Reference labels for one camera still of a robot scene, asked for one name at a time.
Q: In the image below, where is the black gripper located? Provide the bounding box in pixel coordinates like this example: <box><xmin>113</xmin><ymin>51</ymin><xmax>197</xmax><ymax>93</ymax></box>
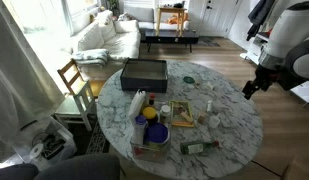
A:
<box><xmin>241</xmin><ymin>79</ymin><xmax>263</xmax><ymax>101</ymax></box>

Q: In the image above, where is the long wooden block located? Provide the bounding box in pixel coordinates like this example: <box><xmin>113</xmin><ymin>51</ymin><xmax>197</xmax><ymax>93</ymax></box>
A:
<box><xmin>181</xmin><ymin>111</ymin><xmax>194</xmax><ymax>124</ymax></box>

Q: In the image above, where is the green hot sauce bottle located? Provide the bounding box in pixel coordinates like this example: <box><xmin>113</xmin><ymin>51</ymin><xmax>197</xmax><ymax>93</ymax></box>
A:
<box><xmin>179</xmin><ymin>139</ymin><xmax>221</xmax><ymax>156</ymax></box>

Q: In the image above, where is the small white bottle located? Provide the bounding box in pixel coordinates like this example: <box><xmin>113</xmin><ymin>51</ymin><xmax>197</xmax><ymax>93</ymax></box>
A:
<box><xmin>206</xmin><ymin>100</ymin><xmax>214</xmax><ymax>114</ymax></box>

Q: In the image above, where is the short wooden block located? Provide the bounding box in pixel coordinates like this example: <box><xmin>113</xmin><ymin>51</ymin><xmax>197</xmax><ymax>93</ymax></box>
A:
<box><xmin>197</xmin><ymin>112</ymin><xmax>208</xmax><ymax>125</ymax></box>

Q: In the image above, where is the red capped sauce bottle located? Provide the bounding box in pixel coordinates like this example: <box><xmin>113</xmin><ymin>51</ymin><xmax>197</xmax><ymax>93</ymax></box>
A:
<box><xmin>147</xmin><ymin>93</ymin><xmax>157</xmax><ymax>108</ymax></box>

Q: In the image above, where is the tall white plastic bottle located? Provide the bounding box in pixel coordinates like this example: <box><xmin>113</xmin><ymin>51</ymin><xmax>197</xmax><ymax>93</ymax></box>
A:
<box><xmin>127</xmin><ymin>88</ymin><xmax>147</xmax><ymax>123</ymax></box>

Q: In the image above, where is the blue capped white bottle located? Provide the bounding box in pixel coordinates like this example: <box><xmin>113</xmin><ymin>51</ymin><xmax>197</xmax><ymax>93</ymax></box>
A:
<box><xmin>131</xmin><ymin>114</ymin><xmax>149</xmax><ymax>146</ymax></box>

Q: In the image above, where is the clear plastic measuring scoop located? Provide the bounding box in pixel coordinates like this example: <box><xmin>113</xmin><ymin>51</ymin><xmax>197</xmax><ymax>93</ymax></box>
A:
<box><xmin>208</xmin><ymin>114</ymin><xmax>222</xmax><ymax>130</ymax></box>

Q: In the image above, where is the green round lid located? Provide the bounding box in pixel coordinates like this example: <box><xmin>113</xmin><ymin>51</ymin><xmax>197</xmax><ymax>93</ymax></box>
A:
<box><xmin>182</xmin><ymin>75</ymin><xmax>196</xmax><ymax>85</ymax></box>

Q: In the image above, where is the dark doormat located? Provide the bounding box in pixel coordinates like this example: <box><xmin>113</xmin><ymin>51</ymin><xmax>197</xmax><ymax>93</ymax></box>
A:
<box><xmin>196</xmin><ymin>36</ymin><xmax>221</xmax><ymax>48</ymax></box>

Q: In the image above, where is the dark hanging jacket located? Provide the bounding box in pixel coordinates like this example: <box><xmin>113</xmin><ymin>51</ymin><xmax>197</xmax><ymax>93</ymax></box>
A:
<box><xmin>245</xmin><ymin>0</ymin><xmax>276</xmax><ymax>42</ymax></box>

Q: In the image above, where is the yellow cutting board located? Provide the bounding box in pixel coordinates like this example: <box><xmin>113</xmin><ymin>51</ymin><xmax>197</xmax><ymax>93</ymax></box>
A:
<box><xmin>169</xmin><ymin>99</ymin><xmax>196</xmax><ymax>129</ymax></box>

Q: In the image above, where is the white door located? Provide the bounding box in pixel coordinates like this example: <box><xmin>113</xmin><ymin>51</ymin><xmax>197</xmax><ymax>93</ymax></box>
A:
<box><xmin>198</xmin><ymin>0</ymin><xmax>242</xmax><ymax>38</ymax></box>

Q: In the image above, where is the white lidded jar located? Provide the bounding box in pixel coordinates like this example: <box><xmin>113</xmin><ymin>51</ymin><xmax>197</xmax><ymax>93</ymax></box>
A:
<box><xmin>159</xmin><ymin>104</ymin><xmax>172</xmax><ymax>125</ymax></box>

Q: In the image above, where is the brown cardboard box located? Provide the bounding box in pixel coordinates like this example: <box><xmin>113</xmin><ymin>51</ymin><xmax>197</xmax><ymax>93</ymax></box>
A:
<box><xmin>280</xmin><ymin>156</ymin><xmax>309</xmax><ymax>180</ymax></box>

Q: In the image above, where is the black coffee table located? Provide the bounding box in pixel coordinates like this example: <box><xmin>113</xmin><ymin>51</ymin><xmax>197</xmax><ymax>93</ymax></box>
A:
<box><xmin>144</xmin><ymin>28</ymin><xmax>200</xmax><ymax>54</ymax></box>

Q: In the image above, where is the orange toy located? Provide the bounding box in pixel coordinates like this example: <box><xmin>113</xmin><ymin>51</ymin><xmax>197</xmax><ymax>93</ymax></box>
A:
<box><xmin>166</xmin><ymin>12</ymin><xmax>189</xmax><ymax>26</ymax></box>

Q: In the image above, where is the blue lidded can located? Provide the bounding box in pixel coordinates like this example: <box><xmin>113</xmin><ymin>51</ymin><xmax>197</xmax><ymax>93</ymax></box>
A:
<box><xmin>145</xmin><ymin>122</ymin><xmax>171</xmax><ymax>150</ymax></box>

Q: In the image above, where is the yellow lidded jar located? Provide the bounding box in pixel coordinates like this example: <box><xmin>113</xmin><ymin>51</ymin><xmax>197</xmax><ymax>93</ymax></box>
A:
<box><xmin>142</xmin><ymin>106</ymin><xmax>159</xmax><ymax>127</ymax></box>

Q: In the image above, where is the dark rectangular box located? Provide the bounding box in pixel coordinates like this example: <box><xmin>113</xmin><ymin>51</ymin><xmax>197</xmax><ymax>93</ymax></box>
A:
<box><xmin>119</xmin><ymin>57</ymin><xmax>169</xmax><ymax>94</ymax></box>

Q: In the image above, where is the wooden side table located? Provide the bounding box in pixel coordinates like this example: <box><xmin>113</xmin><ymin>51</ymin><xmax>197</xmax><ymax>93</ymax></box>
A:
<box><xmin>155</xmin><ymin>6</ymin><xmax>187</xmax><ymax>37</ymax></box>

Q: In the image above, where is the clear plastic bin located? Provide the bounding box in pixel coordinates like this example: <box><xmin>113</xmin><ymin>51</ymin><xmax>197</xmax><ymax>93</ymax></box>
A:
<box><xmin>129</xmin><ymin>99</ymin><xmax>173</xmax><ymax>164</ymax></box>

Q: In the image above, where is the light grey sofa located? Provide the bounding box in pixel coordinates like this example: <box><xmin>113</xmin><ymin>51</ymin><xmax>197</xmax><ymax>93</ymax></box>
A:
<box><xmin>121</xmin><ymin>5</ymin><xmax>190</xmax><ymax>32</ymax></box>

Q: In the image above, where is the white sofa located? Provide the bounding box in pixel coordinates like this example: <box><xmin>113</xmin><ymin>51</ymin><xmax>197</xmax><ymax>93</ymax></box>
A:
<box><xmin>64</xmin><ymin>9</ymin><xmax>142</xmax><ymax>73</ymax></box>

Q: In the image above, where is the white sofa pillow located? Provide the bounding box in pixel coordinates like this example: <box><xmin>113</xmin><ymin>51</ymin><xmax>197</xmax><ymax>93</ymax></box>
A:
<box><xmin>112</xmin><ymin>19</ymin><xmax>140</xmax><ymax>35</ymax></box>

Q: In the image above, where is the patterned pillow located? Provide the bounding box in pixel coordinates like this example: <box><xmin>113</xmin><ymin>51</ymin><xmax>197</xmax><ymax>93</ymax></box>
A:
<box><xmin>117</xmin><ymin>12</ymin><xmax>137</xmax><ymax>22</ymax></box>

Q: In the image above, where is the green house plant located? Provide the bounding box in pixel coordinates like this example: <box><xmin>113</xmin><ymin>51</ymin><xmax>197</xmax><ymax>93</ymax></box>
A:
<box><xmin>105</xmin><ymin>0</ymin><xmax>121</xmax><ymax>16</ymax></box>

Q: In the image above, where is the patterned rug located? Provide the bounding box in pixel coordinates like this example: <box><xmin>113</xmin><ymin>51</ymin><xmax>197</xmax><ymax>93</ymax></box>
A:
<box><xmin>85</xmin><ymin>121</ymin><xmax>112</xmax><ymax>155</ymax></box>

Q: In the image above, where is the light blue blanket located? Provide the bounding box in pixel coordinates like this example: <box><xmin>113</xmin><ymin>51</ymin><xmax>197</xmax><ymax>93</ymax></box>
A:
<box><xmin>70</xmin><ymin>48</ymin><xmax>110</xmax><ymax>68</ymax></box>

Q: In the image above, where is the wooden chair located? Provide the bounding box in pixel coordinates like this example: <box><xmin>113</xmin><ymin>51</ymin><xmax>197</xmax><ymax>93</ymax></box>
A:
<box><xmin>56</xmin><ymin>58</ymin><xmax>107</xmax><ymax>98</ymax></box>

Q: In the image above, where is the white chair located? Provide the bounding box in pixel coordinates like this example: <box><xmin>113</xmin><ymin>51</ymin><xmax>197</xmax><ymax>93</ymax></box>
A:
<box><xmin>54</xmin><ymin>80</ymin><xmax>98</xmax><ymax>132</ymax></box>

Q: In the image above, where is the grey armchair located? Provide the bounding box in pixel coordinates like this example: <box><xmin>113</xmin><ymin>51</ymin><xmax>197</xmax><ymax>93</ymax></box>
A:
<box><xmin>0</xmin><ymin>153</ymin><xmax>122</xmax><ymax>180</ymax></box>

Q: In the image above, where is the bright window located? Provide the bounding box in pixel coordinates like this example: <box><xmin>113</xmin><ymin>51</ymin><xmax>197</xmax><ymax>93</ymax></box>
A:
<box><xmin>2</xmin><ymin>0</ymin><xmax>102</xmax><ymax>35</ymax></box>

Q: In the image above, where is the clear storage tub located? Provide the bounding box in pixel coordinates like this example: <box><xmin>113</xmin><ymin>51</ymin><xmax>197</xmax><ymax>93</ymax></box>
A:
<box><xmin>13</xmin><ymin>116</ymin><xmax>79</xmax><ymax>172</ymax></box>

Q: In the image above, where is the white paper roll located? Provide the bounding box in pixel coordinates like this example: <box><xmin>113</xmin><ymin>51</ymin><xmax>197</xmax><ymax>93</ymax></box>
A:
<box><xmin>29</xmin><ymin>143</ymin><xmax>45</xmax><ymax>161</ymax></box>

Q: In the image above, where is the white curtain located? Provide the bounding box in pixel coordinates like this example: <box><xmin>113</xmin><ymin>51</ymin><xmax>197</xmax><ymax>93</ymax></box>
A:
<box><xmin>0</xmin><ymin>0</ymin><xmax>67</xmax><ymax>163</ymax></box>

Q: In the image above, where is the thin black cable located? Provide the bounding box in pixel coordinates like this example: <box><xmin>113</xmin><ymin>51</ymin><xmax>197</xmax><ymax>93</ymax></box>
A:
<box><xmin>250</xmin><ymin>160</ymin><xmax>282</xmax><ymax>177</ymax></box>

